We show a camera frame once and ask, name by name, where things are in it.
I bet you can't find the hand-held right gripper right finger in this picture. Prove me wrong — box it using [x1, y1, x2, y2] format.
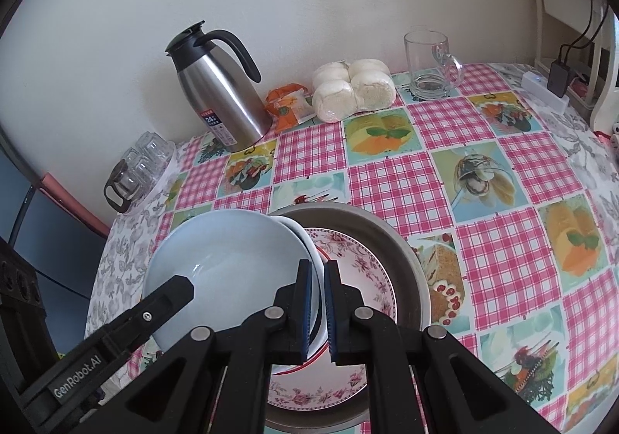
[324, 260, 528, 434]

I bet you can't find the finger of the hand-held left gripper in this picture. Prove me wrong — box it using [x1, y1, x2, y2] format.
[97, 274, 195, 360]

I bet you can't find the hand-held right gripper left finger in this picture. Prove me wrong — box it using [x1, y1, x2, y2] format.
[123, 259, 313, 434]

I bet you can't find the pink floral plate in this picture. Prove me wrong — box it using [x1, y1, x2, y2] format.
[268, 228, 398, 413]

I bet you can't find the strawberry print red-rimmed bowl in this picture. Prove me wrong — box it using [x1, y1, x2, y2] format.
[268, 342, 334, 376]

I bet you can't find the small white round bowl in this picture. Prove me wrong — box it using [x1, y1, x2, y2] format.
[271, 215, 332, 352]

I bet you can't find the white square bowl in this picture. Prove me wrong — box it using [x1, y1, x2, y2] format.
[144, 209, 321, 360]

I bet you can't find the stainless steel round plate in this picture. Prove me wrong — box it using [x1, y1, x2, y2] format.
[263, 202, 431, 432]

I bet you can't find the glass teapot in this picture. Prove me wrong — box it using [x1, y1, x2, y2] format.
[103, 158, 146, 215]

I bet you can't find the white tray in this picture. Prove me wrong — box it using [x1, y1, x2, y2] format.
[128, 139, 185, 203]

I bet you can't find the small glass cup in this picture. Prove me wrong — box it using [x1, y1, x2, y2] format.
[135, 159, 165, 188]
[133, 132, 162, 157]
[121, 146, 143, 171]
[152, 139, 177, 169]

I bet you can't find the dark blue cabinet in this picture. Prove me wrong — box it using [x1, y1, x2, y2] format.
[0, 134, 112, 352]

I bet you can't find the pink board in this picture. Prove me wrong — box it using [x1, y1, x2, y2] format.
[41, 173, 112, 232]

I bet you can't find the pink checked tablecloth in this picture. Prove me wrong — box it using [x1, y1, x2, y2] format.
[126, 62, 619, 434]

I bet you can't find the stainless steel thermos jug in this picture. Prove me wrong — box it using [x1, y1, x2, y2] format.
[165, 21, 272, 153]

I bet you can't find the orange snack packet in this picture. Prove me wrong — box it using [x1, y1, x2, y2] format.
[265, 83, 315, 132]

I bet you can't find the bag of steamed buns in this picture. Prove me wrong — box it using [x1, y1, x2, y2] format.
[311, 58, 397, 123]

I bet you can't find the glass mug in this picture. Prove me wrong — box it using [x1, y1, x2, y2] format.
[404, 30, 466, 101]

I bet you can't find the white power strip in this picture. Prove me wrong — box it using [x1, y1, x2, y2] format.
[521, 71, 569, 113]

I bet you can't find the black charger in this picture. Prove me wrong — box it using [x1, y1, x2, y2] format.
[548, 59, 574, 99]

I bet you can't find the white curved chair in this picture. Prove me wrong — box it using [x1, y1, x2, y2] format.
[587, 3, 619, 125]

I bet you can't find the white shelf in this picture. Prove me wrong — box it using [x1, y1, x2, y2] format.
[529, 0, 610, 72]

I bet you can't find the black cable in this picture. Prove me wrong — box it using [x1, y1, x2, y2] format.
[558, 0, 610, 62]

